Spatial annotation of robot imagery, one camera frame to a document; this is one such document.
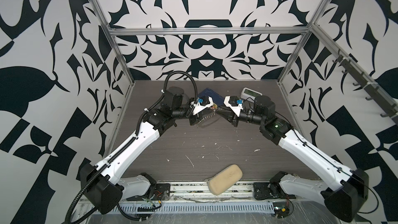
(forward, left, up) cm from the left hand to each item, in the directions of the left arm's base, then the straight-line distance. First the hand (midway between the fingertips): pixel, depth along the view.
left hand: (211, 105), depth 68 cm
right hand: (-1, -4, 0) cm, 4 cm away
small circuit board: (-36, -31, -32) cm, 58 cm away
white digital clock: (+28, -31, -29) cm, 51 cm away
